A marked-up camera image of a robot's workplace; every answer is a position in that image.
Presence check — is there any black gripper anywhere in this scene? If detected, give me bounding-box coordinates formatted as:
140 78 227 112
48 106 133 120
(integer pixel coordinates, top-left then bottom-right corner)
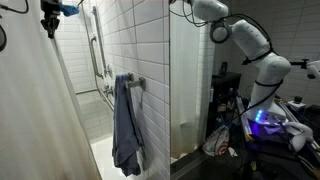
40 0 62 39

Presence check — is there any white shower curtain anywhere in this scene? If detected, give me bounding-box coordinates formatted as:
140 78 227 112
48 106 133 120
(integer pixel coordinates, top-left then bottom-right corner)
0 0 103 180

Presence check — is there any short chrome grab bar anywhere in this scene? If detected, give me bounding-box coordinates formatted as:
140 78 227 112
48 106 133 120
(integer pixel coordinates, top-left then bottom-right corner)
89 35 104 80

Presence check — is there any round chrome lever valve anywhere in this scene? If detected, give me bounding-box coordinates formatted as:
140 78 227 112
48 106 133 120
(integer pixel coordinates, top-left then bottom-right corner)
104 64 114 78

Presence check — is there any chrome valve with red mark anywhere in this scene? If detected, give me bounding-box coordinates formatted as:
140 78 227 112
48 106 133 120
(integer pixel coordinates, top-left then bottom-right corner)
103 84 115 98

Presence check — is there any L-shaped chrome grab bar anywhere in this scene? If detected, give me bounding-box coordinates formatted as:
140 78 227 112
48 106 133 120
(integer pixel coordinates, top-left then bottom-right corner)
74 83 116 113

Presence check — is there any metal towel bar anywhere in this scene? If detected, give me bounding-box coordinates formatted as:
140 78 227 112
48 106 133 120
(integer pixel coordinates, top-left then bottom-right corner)
125 72 147 92

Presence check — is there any blue towel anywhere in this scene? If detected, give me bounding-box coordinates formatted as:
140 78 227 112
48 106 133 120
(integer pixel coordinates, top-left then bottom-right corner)
111 73 146 178

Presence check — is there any small dark upright device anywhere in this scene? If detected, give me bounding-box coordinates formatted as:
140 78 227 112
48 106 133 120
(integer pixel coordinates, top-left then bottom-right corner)
219 61 229 76

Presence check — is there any white red plastic bag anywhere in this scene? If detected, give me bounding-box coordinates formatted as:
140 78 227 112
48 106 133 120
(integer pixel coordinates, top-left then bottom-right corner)
202 125 232 158

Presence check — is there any white curved tube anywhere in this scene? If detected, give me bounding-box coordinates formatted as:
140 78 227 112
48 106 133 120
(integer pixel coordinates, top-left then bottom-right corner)
284 121 315 153

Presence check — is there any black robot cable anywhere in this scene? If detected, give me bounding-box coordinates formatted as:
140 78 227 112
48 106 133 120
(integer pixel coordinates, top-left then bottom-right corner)
0 0 30 15

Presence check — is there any chrome shower hose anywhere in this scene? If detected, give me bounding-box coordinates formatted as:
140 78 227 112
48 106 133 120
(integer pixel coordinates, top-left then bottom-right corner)
80 0 99 86

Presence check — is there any wall mirror panel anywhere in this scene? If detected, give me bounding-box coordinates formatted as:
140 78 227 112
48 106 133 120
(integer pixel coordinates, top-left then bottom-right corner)
169 0 320 180

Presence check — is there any aluminium frame robot table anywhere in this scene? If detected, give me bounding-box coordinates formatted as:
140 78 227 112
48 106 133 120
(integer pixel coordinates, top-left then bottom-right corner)
233 93 320 180

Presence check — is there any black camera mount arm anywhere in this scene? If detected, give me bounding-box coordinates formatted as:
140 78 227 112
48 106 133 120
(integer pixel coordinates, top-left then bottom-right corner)
289 58 311 70

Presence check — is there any white external camera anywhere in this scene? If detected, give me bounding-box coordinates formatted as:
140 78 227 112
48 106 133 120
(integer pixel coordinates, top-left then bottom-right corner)
306 59 320 80

